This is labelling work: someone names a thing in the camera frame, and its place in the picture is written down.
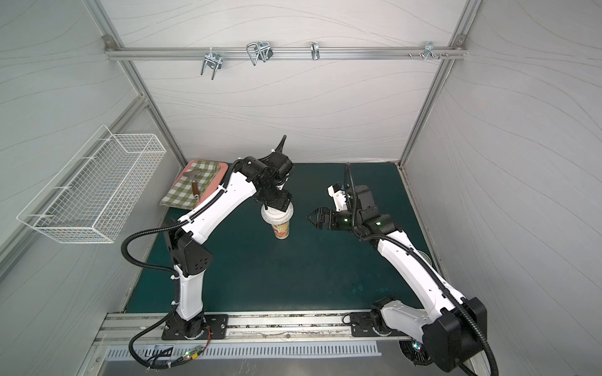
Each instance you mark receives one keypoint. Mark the metal bracket with screws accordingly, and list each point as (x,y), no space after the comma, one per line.
(429,52)

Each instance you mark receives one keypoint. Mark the printed paper milk tea cup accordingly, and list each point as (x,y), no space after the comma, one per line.
(281,230)

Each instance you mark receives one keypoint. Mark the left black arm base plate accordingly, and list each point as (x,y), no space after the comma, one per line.
(207,326)

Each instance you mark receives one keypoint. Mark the aluminium crossbar rail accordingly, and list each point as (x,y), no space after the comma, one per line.
(280,53)

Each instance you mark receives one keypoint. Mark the green checkered cloth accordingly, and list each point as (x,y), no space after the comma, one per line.
(175,197)

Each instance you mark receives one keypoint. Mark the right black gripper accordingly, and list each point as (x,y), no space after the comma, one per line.
(329,218)

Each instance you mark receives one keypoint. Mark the white ventilation grille strip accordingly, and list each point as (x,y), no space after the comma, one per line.
(255,350)

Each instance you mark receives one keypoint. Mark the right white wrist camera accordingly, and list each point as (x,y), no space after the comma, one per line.
(338,194)

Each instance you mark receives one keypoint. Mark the metal U-bolt clamp middle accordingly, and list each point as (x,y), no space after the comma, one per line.
(259,51)

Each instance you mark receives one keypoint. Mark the metal U-bolt clamp left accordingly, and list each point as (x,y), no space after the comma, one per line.
(212,62)

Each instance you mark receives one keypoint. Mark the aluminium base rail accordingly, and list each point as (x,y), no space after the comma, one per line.
(247,327)

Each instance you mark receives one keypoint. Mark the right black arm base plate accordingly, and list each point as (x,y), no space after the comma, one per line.
(361,325)

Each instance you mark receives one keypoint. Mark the metal u-bolt clamp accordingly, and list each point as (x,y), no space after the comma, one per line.
(212,62)
(259,51)

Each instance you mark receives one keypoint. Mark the wooden handled spatula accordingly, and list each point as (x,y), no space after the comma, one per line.
(191,175)

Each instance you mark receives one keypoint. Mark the white plastic cup lid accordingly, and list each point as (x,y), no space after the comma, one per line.
(277,217)

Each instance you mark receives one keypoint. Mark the small metal hook clamp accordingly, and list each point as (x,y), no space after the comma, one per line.
(314,51)

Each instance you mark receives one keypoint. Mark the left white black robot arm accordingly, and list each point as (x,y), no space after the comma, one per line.
(186,244)

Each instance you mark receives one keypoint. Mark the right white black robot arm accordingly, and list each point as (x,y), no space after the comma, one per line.
(449,328)

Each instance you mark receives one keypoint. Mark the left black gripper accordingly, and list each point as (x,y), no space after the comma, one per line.
(277,204)

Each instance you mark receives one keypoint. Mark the white wire basket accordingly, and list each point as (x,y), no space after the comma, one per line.
(89,200)

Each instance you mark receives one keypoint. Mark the pink tray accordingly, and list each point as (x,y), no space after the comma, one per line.
(211,173)

